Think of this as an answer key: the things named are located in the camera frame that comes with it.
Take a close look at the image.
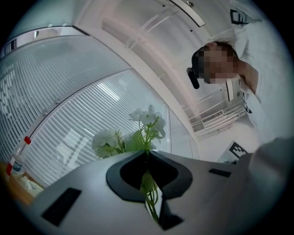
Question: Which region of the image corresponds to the black head-worn camera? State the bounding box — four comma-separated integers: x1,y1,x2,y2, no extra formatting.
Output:
186,66,200,90

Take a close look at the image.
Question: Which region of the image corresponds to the clear bottle red cap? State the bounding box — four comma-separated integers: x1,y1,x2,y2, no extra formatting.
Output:
6,136,32,176

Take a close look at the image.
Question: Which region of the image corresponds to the white plastic bag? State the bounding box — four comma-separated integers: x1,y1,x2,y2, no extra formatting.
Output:
18,173,44,196

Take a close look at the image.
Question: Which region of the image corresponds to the person's white shirt torso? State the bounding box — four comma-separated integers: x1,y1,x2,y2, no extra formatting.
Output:
229,0,285,138

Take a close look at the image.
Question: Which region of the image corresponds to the long white ceiling lamp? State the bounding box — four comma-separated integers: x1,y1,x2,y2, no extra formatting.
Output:
225,79,235,103
170,0,206,27

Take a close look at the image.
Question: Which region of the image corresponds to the ceiling air vent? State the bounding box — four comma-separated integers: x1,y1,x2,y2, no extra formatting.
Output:
190,107,248,136

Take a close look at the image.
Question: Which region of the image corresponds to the wooden tray box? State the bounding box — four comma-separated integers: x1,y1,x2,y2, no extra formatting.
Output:
0,162,44,205

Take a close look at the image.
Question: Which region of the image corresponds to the white flowers bunch green stem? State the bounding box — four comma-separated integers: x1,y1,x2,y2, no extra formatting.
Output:
91,105,166,225

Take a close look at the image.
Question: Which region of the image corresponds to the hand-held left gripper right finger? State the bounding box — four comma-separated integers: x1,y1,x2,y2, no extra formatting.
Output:
147,150,244,235

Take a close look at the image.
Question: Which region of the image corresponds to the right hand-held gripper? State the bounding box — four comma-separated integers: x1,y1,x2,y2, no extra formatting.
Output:
218,140,250,165

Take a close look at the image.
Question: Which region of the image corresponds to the person's head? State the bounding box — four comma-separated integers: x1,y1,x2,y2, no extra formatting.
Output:
192,41,260,95

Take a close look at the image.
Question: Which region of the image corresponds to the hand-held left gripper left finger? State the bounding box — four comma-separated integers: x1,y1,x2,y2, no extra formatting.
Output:
20,150,161,235

